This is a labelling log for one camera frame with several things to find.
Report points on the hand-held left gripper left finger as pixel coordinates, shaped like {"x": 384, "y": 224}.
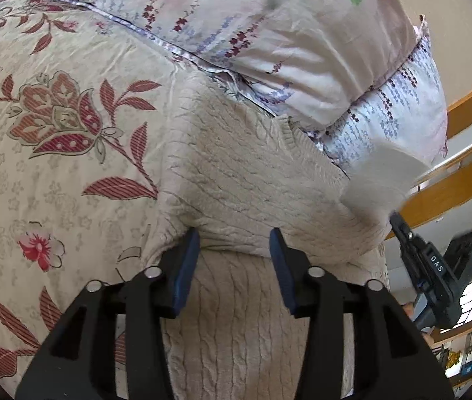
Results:
{"x": 185, "y": 266}

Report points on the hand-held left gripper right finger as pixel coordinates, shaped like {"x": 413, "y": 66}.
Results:
{"x": 281, "y": 266}

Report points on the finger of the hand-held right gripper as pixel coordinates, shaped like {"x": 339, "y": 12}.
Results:
{"x": 399, "y": 224}

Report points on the wooden headboard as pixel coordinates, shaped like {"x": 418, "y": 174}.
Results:
{"x": 448, "y": 193}

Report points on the wooden shelf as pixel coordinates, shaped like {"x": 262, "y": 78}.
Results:
{"x": 465, "y": 343}

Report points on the pink pillow with blue flowers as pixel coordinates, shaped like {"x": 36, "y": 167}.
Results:
{"x": 406, "y": 112}

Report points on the floral bed quilt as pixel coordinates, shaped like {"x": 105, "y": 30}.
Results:
{"x": 52, "y": 175}

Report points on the pink floral pillow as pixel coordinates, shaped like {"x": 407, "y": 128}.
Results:
{"x": 302, "y": 41}

